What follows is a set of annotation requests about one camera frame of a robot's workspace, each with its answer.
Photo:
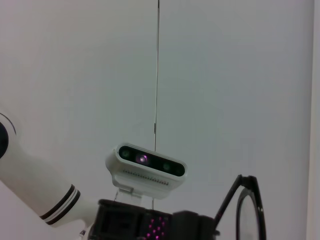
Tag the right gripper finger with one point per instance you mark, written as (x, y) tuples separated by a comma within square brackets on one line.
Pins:
[(192, 225)]

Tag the black glasses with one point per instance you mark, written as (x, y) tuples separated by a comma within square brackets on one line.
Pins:
[(253, 187)]

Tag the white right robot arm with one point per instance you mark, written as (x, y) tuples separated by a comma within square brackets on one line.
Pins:
[(32, 182)]

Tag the black robot head unit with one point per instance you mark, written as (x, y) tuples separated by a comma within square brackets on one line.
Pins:
[(125, 222)]

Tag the clear head camera bracket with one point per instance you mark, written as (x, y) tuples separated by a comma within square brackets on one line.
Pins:
[(130, 196)]

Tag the white head camera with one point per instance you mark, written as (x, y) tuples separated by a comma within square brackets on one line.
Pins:
[(140, 175)]

